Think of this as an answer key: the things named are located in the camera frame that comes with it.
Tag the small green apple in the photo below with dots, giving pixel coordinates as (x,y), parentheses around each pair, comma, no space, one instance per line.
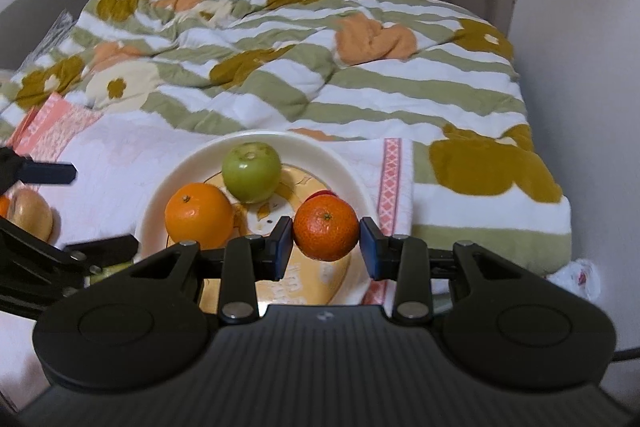
(251,172)

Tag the large orange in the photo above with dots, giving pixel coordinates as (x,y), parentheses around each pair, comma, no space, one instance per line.
(199,212)

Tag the green striped floral blanket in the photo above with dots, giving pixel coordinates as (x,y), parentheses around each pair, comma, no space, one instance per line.
(423,70)

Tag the cherry tomato front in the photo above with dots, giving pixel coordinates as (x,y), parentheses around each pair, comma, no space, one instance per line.
(321,193)

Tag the cream duck bowl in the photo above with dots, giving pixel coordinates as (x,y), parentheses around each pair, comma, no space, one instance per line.
(308,166)

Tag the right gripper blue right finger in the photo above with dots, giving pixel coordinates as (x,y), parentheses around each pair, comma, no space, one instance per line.
(475,276)

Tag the large green apple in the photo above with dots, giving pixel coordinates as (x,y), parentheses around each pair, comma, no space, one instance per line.
(98,274)

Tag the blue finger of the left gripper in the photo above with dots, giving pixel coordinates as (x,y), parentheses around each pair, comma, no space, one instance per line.
(49,173)

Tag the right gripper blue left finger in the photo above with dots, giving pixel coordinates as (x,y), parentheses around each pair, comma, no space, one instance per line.
(245,261)

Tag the large red yellow apple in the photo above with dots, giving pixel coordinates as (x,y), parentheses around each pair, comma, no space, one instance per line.
(30,212)

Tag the pink floral towel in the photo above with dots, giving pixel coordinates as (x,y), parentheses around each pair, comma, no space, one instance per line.
(122,157)

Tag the white plastic bag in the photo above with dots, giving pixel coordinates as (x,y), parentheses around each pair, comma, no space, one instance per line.
(580,277)

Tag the small mandarin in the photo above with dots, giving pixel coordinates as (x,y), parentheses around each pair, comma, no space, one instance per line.
(325,228)

